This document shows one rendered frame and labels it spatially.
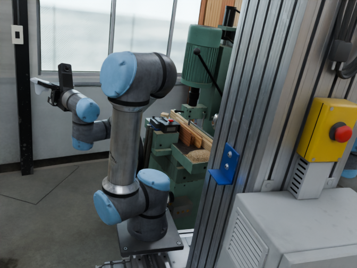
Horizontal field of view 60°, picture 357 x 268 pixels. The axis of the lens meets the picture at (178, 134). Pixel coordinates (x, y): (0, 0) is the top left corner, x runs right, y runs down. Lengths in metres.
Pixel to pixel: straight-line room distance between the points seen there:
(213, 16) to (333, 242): 2.79
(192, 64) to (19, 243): 1.61
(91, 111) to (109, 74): 0.29
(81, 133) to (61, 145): 1.97
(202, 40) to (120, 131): 0.88
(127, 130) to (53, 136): 2.20
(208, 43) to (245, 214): 1.10
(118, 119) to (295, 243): 0.53
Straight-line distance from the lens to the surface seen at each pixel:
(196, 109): 1.78
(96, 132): 1.16
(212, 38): 1.64
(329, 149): 0.74
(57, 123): 3.00
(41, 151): 3.09
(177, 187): 1.72
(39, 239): 2.42
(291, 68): 0.66
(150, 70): 0.84
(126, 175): 0.94
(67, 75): 1.26
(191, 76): 1.67
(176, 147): 1.65
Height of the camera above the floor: 1.60
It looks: 23 degrees down
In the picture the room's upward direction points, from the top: 9 degrees clockwise
